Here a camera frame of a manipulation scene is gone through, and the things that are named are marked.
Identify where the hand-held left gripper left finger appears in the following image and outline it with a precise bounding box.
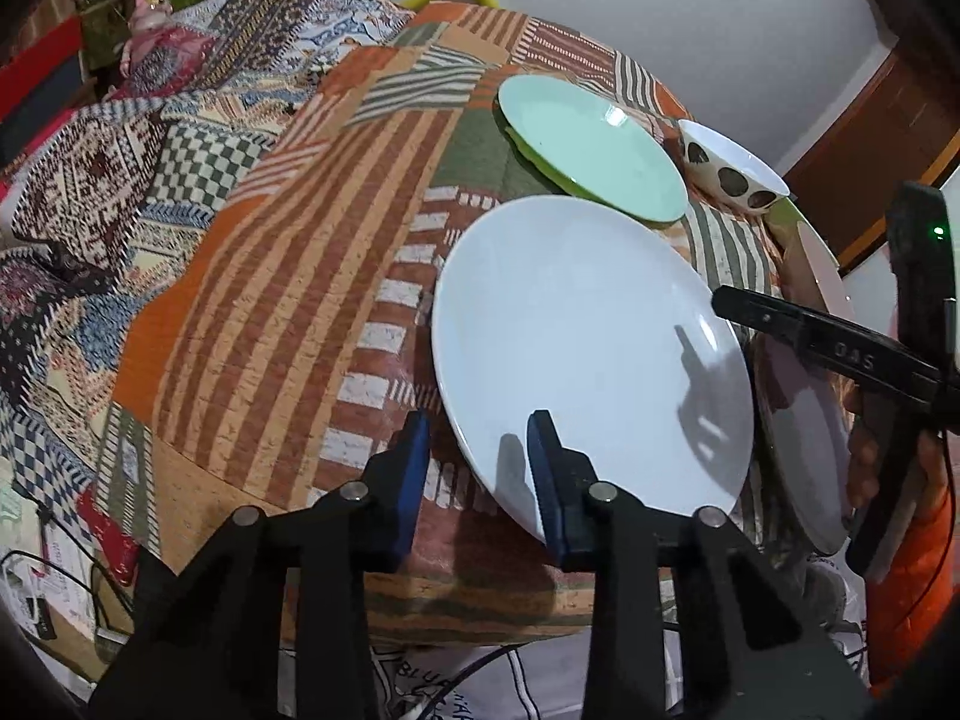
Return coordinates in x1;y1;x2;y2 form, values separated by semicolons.
90;411;430;720

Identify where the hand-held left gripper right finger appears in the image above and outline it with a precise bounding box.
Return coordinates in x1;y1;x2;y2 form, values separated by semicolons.
527;411;871;720

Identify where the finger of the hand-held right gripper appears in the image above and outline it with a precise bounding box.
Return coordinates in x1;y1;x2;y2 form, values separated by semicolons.
711;285;944;410

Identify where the pale pinkish plate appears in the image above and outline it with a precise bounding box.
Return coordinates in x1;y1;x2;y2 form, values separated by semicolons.
756;217;857;557

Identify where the large white plate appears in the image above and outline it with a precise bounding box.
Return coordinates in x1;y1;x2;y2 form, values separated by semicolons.
431;195;755;565

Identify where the white bowl with dark spots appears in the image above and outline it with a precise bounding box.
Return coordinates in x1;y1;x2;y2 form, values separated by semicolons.
678;119;791;217

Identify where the green plate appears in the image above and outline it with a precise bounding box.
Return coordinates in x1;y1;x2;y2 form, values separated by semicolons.
496;74;689;225

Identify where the forearm in orange sleeve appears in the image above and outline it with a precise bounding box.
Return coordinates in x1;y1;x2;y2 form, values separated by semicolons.
866;435;960;695

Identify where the person's right hand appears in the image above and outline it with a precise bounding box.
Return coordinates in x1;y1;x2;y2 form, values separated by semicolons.
846;420;884;512

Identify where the brown wooden door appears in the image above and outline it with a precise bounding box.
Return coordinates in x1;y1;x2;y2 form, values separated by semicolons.
780;0;960;272

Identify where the white printed cloth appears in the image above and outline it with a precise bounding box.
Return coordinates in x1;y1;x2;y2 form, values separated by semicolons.
277;636;601;720

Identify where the striped patchwork tablecloth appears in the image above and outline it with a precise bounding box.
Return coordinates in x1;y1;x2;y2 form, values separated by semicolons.
94;4;826;646

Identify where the patterned patchwork blanket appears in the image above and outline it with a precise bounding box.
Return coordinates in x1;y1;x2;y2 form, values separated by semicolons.
0;0;421;541

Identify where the pink rabbit toy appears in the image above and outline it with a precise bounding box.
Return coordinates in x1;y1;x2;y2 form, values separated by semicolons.
122;0;179;55

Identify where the black cable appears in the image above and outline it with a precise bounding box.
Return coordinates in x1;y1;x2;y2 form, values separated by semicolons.
0;549;137;640

